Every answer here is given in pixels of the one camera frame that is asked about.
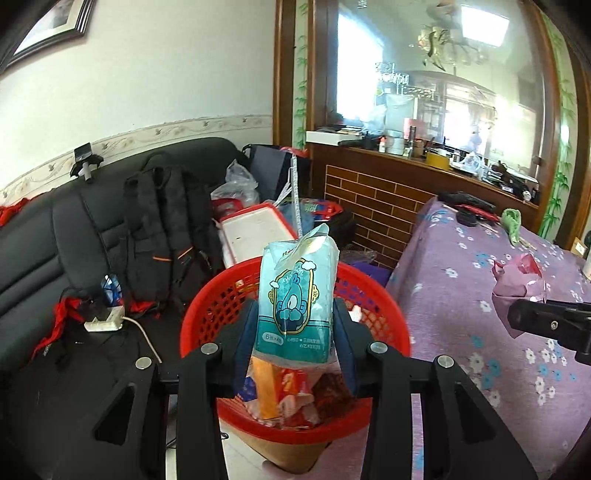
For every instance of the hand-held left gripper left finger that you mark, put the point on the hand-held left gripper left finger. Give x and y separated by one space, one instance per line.
242 355

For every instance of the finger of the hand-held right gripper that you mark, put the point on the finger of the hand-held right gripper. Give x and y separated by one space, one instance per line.
549 321

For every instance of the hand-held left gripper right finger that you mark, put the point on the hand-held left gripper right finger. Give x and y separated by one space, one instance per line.
347 355

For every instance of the pink plastic bag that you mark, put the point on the pink plastic bag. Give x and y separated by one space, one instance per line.
517 281

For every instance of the red plastic basket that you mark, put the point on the red plastic basket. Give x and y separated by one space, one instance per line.
221 295

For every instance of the teal tissue packet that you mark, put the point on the teal tissue packet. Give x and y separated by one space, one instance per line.
295 300

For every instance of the orange packet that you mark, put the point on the orange packet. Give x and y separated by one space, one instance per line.
268 387

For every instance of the purple floral tablecloth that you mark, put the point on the purple floral tablecloth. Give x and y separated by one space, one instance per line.
480 295

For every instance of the brown stool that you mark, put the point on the brown stool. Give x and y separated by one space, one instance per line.
291 454

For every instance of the white red-rimmed tray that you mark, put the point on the white red-rimmed tray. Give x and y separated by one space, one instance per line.
256 230

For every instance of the black and red tool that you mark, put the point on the black and red tool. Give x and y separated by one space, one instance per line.
468 205

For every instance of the white power strip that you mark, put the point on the white power strip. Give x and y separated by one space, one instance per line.
104 323

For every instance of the blue packet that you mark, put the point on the blue packet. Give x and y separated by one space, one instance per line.
111 288

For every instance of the black backpack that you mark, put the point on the black backpack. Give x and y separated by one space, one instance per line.
161 230

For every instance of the wooden counter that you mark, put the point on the wooden counter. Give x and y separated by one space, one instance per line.
369 194

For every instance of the clear plastic bag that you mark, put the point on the clear plastic bag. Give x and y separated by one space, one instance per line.
238 184

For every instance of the black paper bag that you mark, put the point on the black paper bag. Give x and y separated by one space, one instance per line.
272 170

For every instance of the black sofa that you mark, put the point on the black sofa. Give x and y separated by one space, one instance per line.
60 240

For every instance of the small black device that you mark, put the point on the small black device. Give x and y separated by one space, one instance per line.
85 159

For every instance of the chandelier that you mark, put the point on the chandelier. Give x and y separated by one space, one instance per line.
450 44

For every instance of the framed wall picture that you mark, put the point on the framed wall picture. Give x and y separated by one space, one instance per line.
51 32

